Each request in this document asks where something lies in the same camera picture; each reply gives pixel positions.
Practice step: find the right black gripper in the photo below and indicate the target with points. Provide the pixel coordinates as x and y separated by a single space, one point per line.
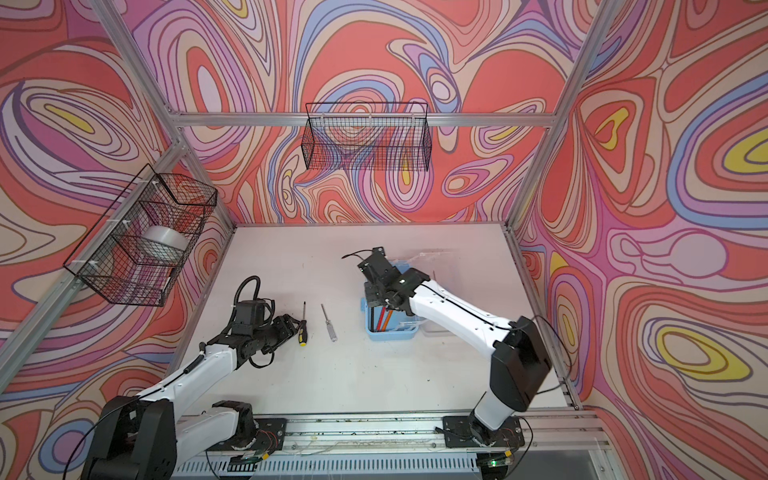
371 294

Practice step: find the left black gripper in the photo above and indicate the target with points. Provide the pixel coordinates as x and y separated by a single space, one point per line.
285 328

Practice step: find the red handled hex key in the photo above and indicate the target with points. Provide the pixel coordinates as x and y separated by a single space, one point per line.
380 321

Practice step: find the blue plastic tool box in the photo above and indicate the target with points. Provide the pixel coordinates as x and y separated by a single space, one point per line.
401 327

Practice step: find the black yellow screwdriver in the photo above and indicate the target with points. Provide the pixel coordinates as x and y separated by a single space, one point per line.
302 328

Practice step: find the orange handled hex key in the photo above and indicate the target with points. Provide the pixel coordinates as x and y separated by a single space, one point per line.
387 320

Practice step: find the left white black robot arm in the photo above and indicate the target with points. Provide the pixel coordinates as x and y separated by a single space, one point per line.
147 435

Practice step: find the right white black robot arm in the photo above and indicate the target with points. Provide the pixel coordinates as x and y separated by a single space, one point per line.
519 362

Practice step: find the grey tape roll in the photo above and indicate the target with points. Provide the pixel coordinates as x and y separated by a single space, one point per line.
164 245

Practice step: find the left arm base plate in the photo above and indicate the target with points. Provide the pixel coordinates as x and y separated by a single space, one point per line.
266 435

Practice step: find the black wire basket on left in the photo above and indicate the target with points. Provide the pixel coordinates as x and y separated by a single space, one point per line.
160 218

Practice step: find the black wire basket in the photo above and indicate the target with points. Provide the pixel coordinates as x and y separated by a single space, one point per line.
367 136
160 218

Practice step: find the black wire basket at back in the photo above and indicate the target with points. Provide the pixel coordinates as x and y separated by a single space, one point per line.
367 136

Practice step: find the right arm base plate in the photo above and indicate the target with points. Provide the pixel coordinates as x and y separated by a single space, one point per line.
468 432

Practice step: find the aluminium front rail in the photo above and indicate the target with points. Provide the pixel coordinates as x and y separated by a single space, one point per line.
414 432

